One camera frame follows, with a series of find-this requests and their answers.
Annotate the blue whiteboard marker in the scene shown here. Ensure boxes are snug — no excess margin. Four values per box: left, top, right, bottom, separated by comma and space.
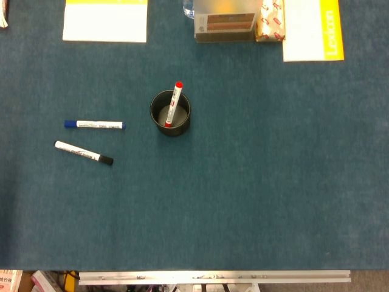
63, 119, 126, 131

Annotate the black whiteboard marker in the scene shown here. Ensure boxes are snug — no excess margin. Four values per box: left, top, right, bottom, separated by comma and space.
53, 140, 114, 167

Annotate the black cylindrical pen cup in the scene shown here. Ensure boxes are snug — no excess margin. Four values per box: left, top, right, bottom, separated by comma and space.
150, 89, 192, 137

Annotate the red whiteboard marker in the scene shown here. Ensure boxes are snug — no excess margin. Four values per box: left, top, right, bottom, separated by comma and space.
164, 81, 184, 128

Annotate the blue felt table cloth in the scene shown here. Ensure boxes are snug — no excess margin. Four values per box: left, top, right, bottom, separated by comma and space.
0, 0, 389, 272

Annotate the clear water bottle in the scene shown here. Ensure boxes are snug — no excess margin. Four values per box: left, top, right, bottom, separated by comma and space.
182, 0, 195, 19

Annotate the gold red-print wrapped pack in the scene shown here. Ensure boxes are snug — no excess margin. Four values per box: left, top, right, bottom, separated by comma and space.
255, 0, 286, 43

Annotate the white notebook with yellow band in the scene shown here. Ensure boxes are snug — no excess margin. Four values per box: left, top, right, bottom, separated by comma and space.
62, 0, 148, 43

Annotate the white yellow Lexicon book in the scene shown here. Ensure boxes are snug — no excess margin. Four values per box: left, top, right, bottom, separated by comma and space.
282, 0, 345, 63

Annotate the yellow black device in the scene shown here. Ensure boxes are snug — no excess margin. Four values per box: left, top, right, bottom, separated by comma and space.
64, 270, 80, 292

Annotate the pink white package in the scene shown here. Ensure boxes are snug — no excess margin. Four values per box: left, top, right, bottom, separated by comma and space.
30, 269, 64, 292

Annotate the red white printed box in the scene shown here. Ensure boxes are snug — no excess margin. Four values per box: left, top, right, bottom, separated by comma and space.
0, 269, 24, 292

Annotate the snack bag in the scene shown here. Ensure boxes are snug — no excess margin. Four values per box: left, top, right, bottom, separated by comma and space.
0, 0, 9, 29

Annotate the aluminium profile rail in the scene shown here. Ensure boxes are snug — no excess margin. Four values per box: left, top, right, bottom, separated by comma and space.
78, 269, 352, 286

